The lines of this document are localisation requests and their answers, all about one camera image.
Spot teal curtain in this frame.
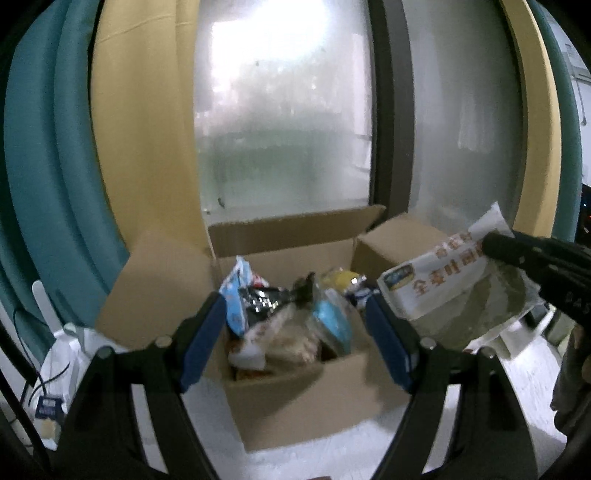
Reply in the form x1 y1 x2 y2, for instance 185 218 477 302
526 0 583 241
2 0 130 352

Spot white antenna stand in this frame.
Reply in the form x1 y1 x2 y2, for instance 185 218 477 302
32 281 58 333

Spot clear toast packet blue label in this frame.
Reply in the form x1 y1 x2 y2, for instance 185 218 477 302
376 202 548 352

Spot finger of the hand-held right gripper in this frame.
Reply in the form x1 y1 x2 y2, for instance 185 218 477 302
480 231 568 288

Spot thin black cable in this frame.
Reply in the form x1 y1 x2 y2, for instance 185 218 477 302
11 305 70 402

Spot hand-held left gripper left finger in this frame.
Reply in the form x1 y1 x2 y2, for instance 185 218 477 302
55 291 228 480

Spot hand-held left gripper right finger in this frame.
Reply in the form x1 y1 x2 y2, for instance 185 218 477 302
365 293 539 480

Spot person's right forearm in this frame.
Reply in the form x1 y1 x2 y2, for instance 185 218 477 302
549 323 591 435

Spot yellow curtain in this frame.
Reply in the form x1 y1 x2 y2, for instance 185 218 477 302
90 0 206 287
501 0 561 241

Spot yellow cartoon snack packet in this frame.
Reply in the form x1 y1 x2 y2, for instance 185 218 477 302
321 268 365 294

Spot dark window frame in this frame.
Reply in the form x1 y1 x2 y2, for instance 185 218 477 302
367 0 419 217

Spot cardboard box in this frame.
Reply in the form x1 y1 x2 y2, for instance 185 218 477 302
95 204 467 452

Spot light blue clear snack packet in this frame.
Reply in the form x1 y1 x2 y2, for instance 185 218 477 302
309 277 354 356

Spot white plastic bag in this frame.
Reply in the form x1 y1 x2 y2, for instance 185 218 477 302
21 323 100 444

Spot white blue snack packet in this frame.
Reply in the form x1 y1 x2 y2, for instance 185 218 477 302
218 256 259 337

